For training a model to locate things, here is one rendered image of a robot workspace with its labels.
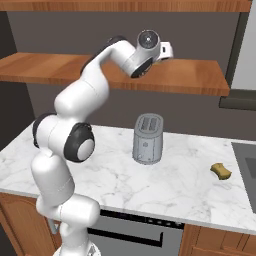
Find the wooden cupboard door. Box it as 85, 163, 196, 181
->
0, 192, 63, 256
179, 223, 256, 256

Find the grey hob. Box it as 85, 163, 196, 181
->
231, 141, 256, 215

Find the yellow sponge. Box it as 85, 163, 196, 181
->
209, 162, 233, 182

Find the thin wooden wall shelf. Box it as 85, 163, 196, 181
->
0, 0, 253, 14

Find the black dishwasher handle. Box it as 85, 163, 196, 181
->
87, 227, 165, 249

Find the grey extractor hood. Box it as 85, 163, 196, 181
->
218, 0, 256, 111

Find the grey cupboard handle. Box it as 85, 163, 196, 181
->
46, 217, 61, 235

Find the grey dishwasher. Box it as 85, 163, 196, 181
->
85, 209, 186, 256

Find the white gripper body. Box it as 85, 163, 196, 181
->
160, 41, 175, 61

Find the grey toaster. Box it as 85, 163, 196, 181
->
132, 113, 165, 166

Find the thick wooden wall shelf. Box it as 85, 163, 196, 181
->
0, 52, 231, 98

